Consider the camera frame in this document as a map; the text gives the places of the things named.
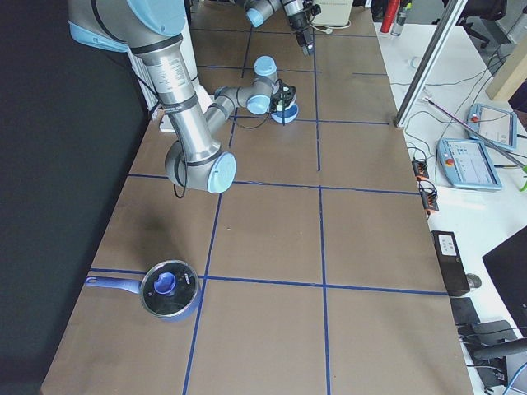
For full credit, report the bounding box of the near teach pendant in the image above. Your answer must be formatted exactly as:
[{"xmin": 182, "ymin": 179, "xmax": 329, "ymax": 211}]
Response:
[{"xmin": 436, "ymin": 138, "xmax": 502, "ymax": 191}]

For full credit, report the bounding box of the black monitor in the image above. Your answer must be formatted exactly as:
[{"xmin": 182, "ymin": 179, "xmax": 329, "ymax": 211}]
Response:
[{"xmin": 483, "ymin": 227, "xmax": 527, "ymax": 336}]

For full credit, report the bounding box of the aluminium frame post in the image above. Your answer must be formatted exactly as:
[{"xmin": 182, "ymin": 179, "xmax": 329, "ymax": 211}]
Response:
[{"xmin": 394, "ymin": 0, "xmax": 468, "ymax": 128}]

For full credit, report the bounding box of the teach pendant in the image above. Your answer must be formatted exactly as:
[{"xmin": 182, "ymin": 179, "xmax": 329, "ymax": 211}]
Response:
[
  {"xmin": 436, "ymin": 138, "xmax": 502, "ymax": 191},
  {"xmin": 467, "ymin": 103, "xmax": 518, "ymax": 152}
]

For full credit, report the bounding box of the clear plastic bottle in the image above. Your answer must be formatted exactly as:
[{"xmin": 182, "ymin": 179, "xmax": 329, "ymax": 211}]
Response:
[{"xmin": 390, "ymin": 0, "xmax": 412, "ymax": 36}]

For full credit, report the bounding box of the far teach pendant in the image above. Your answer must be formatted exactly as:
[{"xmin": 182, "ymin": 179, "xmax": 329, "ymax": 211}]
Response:
[{"xmin": 467, "ymin": 103, "xmax": 518, "ymax": 152}]

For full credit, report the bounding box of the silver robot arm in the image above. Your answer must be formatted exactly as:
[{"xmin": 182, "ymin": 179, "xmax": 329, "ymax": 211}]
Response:
[
  {"xmin": 243, "ymin": 0, "xmax": 321, "ymax": 56},
  {"xmin": 68, "ymin": 1, "xmax": 296, "ymax": 193}
]

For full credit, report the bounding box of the black power adapter box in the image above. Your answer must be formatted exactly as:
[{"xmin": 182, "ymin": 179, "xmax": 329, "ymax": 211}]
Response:
[{"xmin": 431, "ymin": 230, "xmax": 470, "ymax": 297}]

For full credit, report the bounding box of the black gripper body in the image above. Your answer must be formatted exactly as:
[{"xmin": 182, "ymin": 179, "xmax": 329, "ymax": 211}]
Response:
[
  {"xmin": 290, "ymin": 12, "xmax": 312, "ymax": 41},
  {"xmin": 273, "ymin": 81, "xmax": 296, "ymax": 112}
]

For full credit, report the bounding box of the reacher grabber tool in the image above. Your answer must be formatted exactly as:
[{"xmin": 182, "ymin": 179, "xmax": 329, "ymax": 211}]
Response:
[{"xmin": 423, "ymin": 97, "xmax": 526, "ymax": 173}]

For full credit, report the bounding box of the blue saucepan with lid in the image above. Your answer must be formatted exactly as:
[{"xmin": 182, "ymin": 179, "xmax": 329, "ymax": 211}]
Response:
[{"xmin": 85, "ymin": 260, "xmax": 202, "ymax": 322}]

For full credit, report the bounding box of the white pedestal column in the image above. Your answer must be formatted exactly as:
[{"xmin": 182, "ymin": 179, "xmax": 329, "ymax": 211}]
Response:
[{"xmin": 128, "ymin": 23, "xmax": 212, "ymax": 132}]

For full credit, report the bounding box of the red bottle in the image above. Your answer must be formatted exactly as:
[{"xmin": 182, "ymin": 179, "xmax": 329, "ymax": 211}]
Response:
[{"xmin": 380, "ymin": 0, "xmax": 400, "ymax": 34}]

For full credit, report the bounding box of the blue bowl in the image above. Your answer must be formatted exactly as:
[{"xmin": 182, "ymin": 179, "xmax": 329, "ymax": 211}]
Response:
[{"xmin": 271, "ymin": 103, "xmax": 299, "ymax": 124}]

